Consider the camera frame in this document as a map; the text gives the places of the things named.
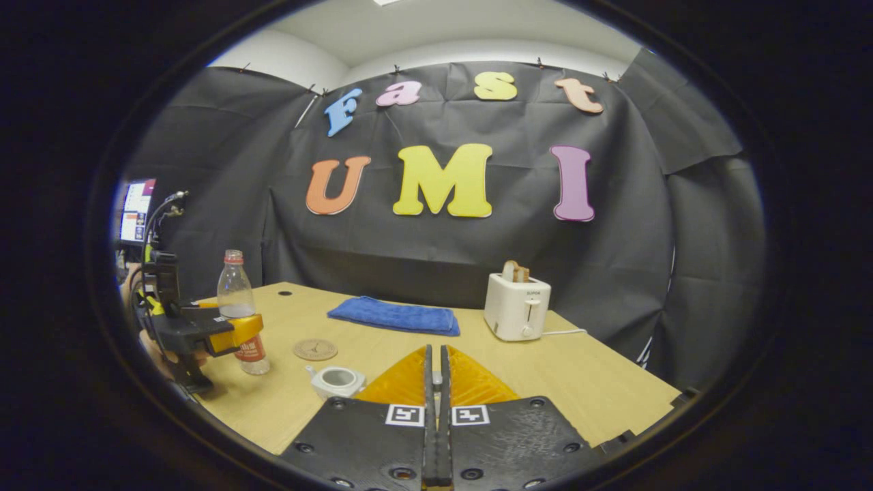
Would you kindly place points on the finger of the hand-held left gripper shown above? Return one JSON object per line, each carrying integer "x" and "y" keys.
{"x": 208, "y": 305}
{"x": 204, "y": 329}

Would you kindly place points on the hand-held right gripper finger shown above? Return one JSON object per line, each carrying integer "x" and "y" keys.
{"x": 445, "y": 423}
{"x": 430, "y": 423}

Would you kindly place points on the clear plastic water bottle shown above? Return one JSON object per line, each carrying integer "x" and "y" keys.
{"x": 235, "y": 286}

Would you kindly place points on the white ceramic teacup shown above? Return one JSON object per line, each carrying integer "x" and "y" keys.
{"x": 337, "y": 383}

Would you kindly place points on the round wooden coaster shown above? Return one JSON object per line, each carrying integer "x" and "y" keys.
{"x": 316, "y": 350}

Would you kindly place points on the computer monitor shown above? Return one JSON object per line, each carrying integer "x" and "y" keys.
{"x": 136, "y": 211}

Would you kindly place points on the folded blue towel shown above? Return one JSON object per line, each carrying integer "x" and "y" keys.
{"x": 395, "y": 315}

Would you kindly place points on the white toaster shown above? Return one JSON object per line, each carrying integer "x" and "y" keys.
{"x": 516, "y": 308}

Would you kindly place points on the pale bread slice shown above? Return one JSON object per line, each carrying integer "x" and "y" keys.
{"x": 509, "y": 271}

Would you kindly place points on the brown bread slice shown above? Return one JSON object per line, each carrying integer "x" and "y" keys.
{"x": 522, "y": 274}

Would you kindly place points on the black backdrop cloth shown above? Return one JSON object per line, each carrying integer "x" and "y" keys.
{"x": 409, "y": 252}

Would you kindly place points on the white rod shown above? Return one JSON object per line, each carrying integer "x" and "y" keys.
{"x": 307, "y": 111}

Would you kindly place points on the ceiling light panel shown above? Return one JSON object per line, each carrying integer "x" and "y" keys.
{"x": 387, "y": 2}

